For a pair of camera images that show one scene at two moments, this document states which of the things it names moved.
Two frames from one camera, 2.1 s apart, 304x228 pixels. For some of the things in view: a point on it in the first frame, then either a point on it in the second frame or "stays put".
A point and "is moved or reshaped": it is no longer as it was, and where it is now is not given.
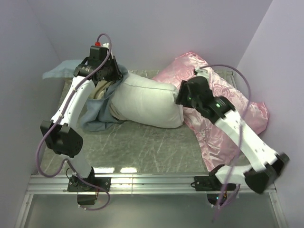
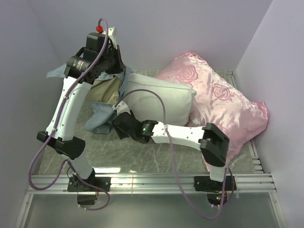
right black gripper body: (187, 100) -> (122, 134)
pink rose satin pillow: (217, 148) stays put
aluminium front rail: (120, 184) stays put
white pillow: (139, 100) is moved or reshaped
